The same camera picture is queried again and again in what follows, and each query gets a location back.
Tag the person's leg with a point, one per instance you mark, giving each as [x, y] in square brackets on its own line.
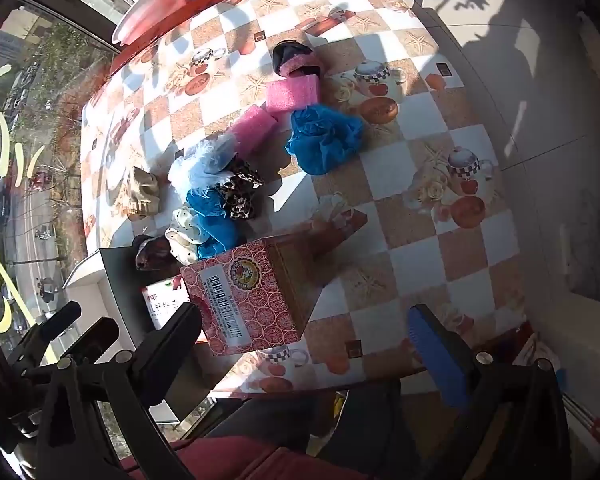
[360, 425]

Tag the person's red garment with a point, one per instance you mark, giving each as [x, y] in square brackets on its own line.
[230, 460]

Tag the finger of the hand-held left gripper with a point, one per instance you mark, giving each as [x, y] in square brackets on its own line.
[55, 322]
[97, 335]

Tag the pink foam piece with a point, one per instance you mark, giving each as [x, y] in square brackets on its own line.
[252, 127]
[292, 95]

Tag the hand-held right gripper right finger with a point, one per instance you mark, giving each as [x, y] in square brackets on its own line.
[437, 355]

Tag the checkered printed tablecloth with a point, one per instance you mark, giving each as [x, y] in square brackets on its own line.
[415, 270]

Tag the red patterned carton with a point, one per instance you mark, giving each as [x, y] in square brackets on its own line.
[245, 305]

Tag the white plastic container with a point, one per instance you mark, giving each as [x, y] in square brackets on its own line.
[590, 345]

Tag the beige cloth piece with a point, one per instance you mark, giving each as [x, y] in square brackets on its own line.
[142, 192]

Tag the leopard print scrunchie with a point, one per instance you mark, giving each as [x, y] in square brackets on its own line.
[240, 195]

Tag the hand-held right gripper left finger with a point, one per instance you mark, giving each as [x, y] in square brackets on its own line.
[172, 340]

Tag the blue plastic shoe cover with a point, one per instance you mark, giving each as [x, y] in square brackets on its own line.
[325, 137]
[210, 222]

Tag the white polka dot scrunchie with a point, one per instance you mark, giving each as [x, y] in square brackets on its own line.
[185, 235]

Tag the grey cardboard box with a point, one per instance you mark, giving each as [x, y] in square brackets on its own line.
[125, 282]

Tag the pink black knitted sock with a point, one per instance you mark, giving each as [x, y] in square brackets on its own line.
[300, 62]

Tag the pink plastic basin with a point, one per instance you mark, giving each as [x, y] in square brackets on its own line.
[150, 10]

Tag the dark knitted scrunchie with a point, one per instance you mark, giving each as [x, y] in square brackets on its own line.
[150, 252]

